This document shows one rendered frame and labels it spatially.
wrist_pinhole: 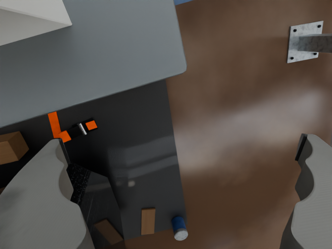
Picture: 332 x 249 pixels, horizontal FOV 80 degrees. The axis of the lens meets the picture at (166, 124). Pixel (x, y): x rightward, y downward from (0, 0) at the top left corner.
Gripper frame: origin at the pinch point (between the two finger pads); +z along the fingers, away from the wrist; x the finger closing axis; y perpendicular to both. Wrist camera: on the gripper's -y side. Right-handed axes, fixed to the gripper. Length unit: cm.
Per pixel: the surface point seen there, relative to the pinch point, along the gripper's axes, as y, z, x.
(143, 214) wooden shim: 123, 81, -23
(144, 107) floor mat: 43, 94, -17
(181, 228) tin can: 132, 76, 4
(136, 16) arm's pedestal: -5.5, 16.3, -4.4
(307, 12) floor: -1, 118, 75
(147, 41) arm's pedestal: -2.7, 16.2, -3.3
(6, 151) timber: 53, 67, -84
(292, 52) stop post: 20, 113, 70
